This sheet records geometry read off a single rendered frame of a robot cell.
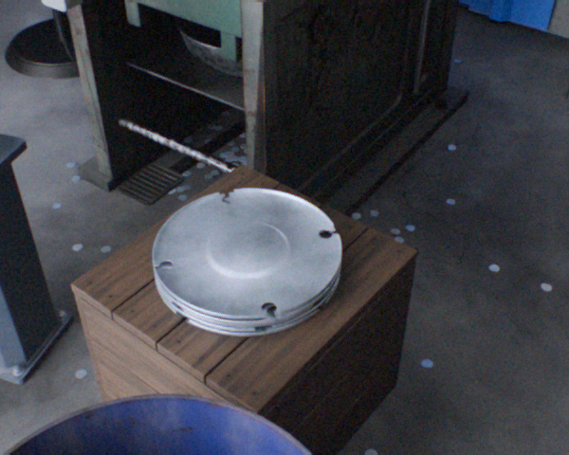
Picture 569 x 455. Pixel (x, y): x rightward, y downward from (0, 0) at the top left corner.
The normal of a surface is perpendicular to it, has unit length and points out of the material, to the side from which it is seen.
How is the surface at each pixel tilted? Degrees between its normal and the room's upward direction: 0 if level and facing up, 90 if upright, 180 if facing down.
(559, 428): 0
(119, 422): 88
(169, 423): 88
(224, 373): 0
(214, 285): 0
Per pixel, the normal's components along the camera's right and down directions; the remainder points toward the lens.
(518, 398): 0.00, -0.75
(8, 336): 0.41, 0.60
